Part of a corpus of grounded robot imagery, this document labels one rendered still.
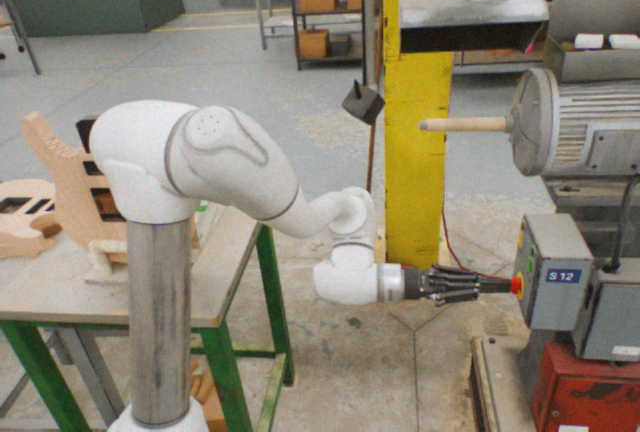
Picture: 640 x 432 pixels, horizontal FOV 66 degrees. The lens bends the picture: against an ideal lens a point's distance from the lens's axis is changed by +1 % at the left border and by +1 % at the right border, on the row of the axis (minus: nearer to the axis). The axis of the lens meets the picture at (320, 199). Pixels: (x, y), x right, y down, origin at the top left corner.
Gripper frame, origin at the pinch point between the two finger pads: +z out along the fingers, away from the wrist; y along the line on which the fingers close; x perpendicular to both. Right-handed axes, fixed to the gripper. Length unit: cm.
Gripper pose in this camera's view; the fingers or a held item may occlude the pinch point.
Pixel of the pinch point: (494, 285)
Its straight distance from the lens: 119.0
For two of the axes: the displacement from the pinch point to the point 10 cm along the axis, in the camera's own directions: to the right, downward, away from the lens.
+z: 9.9, 0.0, -1.5
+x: -0.8, -8.5, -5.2
